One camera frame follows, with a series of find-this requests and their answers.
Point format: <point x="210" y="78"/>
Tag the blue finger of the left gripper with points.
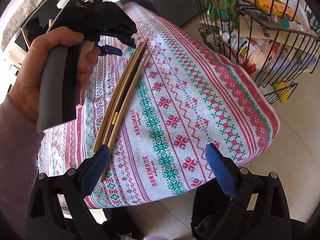
<point x="109" y="50"/>

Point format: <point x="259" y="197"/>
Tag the black wire storage rack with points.
<point x="276" y="41"/>

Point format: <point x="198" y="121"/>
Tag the patterned red green tablecloth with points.
<point x="185" y="98"/>

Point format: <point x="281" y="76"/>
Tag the black microwave oven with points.
<point x="37" y="23"/>

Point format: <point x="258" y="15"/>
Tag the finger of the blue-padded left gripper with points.
<point x="57" y="209"/>

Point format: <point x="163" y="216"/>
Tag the person's left hand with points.
<point x="26" y="91"/>

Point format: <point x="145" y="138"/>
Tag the light bamboo chopstick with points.
<point x="126" y="101"/>

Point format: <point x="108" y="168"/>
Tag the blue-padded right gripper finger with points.
<point x="237" y="204"/>

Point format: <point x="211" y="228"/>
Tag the green leafy vegetable bunch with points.
<point x="230" y="7"/>

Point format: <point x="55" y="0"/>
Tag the pink sleeved left forearm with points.
<point x="20" y="145"/>

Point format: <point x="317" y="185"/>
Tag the dark chopstick gold band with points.
<point x="121" y="102"/>

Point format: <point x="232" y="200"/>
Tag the floral cloth microwave cover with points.
<point x="14" y="16"/>

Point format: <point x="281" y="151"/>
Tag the grey refrigerator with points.
<point x="177" y="12"/>

